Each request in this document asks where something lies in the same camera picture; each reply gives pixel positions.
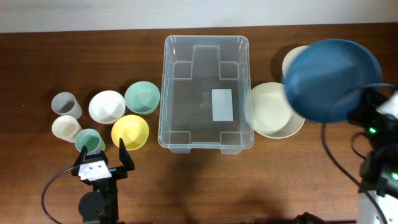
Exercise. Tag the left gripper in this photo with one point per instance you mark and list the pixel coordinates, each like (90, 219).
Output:
(127, 163)

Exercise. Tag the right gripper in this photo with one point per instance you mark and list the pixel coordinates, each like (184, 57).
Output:
(366, 105)

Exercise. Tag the green cup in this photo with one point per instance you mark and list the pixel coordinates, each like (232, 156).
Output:
(91, 139)

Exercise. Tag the cream plate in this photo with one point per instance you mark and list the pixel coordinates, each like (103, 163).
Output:
(272, 115)

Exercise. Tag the beige plate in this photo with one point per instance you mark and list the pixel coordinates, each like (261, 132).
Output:
(290, 57)

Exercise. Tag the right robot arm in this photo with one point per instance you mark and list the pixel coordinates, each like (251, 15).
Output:
(379, 177)

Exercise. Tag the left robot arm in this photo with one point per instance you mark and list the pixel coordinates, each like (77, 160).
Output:
(101, 204)

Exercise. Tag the yellow bowl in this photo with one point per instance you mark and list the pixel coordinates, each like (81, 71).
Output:
(132, 129)

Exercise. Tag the cream cup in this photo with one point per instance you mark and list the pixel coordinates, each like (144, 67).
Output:
(66, 128)

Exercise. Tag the white bowl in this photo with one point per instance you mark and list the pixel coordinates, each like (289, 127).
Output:
(107, 107)

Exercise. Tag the grey cup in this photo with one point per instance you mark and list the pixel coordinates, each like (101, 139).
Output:
(65, 103)

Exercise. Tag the green bowl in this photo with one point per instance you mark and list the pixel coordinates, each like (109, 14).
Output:
(142, 97)

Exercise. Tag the clear plastic storage bin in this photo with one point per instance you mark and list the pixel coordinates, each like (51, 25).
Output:
(193, 66)

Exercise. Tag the white label in bin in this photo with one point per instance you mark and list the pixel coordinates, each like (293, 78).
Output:
(222, 105)

